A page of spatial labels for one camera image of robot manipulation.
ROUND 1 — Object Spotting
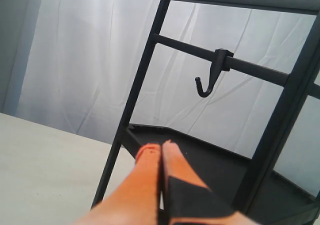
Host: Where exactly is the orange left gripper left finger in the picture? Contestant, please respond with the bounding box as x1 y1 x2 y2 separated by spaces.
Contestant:
75 143 161 225

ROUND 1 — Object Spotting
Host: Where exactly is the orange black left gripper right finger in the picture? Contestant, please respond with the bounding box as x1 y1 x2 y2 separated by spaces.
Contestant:
162 140 255 225

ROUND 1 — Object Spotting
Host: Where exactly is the black metal shelf rack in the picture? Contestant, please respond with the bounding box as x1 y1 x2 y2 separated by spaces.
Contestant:
92 0 320 213

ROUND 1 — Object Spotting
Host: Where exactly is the black hook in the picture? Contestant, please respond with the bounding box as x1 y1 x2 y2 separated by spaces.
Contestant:
195 48 234 98

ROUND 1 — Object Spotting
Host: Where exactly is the white backdrop curtain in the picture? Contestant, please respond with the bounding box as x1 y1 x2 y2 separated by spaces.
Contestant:
0 0 320 196

